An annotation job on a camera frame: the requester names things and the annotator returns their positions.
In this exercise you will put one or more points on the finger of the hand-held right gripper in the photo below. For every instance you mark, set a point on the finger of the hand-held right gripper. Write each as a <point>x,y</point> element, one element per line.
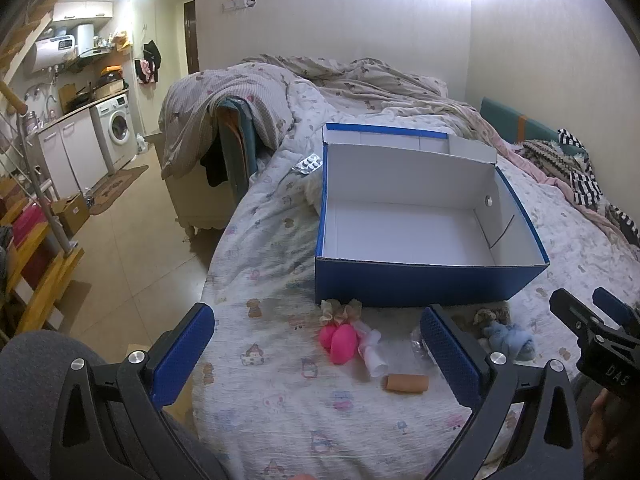
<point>570,310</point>
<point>612,307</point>

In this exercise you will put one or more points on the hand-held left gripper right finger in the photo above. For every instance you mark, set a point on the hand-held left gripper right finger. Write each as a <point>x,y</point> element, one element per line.
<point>450,360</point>

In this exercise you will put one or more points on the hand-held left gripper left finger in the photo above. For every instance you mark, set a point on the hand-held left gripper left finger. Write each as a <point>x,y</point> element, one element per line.
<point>182,355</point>

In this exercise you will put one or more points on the cream fluffy scrunchie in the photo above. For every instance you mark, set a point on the cream fluffy scrunchie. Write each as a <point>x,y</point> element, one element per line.
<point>487,317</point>

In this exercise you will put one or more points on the light blue fluffy scrunchie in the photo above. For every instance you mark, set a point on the light blue fluffy scrunchie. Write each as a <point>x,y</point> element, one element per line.
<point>510,342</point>

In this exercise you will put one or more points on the white plastic tube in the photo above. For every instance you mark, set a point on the white plastic tube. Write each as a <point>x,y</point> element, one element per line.
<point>372,360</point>

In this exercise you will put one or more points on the pink squishy sponge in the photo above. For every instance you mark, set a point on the pink squishy sponge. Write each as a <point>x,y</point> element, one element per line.
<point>340,345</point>

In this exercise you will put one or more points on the beige bow scrunchie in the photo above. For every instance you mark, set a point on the beige bow scrunchie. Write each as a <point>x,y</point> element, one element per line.
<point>342,312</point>

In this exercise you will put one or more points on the blue cardboard shoe box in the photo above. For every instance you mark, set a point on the blue cardboard shoe box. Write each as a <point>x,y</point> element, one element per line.
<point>400,230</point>

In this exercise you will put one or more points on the person's right hand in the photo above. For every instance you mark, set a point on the person's right hand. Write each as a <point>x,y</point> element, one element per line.
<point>612,430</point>

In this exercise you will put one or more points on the clear plastic wrapper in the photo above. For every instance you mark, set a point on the clear plastic wrapper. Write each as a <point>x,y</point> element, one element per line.
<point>419,342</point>

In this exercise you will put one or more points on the black white striped garment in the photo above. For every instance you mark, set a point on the black white striped garment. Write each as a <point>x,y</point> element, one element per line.
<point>582,180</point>

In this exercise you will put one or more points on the wooden staircase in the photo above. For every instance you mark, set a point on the wooden staircase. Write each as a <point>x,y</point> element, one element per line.
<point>47,285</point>

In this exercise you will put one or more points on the brown crochet blanket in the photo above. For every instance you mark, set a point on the brown crochet blanket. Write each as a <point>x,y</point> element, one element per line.
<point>547,157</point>

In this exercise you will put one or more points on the brown doormat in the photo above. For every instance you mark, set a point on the brown doormat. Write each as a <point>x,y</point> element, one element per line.
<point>120,187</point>

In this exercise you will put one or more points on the red storage box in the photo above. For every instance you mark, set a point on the red storage box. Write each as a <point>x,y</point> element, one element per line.
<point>30,245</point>

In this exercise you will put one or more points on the dark hanging cloth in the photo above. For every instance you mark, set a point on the dark hanging cloth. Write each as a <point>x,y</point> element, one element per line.
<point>214,165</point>

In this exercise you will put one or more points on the teal headboard cushion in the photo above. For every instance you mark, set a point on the teal headboard cushion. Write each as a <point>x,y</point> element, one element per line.
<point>505,117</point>

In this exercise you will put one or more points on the metal stair railing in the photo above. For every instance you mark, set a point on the metal stair railing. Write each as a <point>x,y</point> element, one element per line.
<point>47,195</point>

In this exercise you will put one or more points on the teal bed footboard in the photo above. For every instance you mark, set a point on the teal bed footboard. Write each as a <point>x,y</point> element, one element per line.
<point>240,135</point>

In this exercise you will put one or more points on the white kitchen cabinet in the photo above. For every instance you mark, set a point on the white kitchen cabinet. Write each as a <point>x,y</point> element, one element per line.
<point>72,155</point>

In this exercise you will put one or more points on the silver pill blister pack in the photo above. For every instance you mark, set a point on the silver pill blister pack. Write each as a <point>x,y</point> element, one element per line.
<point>309,164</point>

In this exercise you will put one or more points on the white washing machine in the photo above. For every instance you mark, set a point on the white washing machine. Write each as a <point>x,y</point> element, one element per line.
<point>116,130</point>

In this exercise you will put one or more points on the grey checked quilt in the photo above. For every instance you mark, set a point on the grey checked quilt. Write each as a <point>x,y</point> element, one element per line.
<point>210,105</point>

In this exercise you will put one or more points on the hanging clothes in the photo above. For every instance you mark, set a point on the hanging clothes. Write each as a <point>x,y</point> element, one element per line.
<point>149,62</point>

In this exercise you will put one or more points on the brown door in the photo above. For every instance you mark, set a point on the brown door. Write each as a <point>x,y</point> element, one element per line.
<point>191,35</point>

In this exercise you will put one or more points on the white water heater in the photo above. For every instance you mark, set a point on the white water heater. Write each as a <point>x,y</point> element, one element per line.
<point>47,55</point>

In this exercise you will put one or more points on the white cylindrical boiler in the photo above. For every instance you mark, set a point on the white cylindrical boiler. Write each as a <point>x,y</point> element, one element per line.
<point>85,40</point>

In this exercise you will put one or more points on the cream bed frame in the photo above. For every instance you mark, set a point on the cream bed frame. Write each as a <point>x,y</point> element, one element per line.
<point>200,205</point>

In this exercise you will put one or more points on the white wall cabinet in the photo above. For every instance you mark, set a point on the white wall cabinet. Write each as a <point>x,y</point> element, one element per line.
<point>82,11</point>

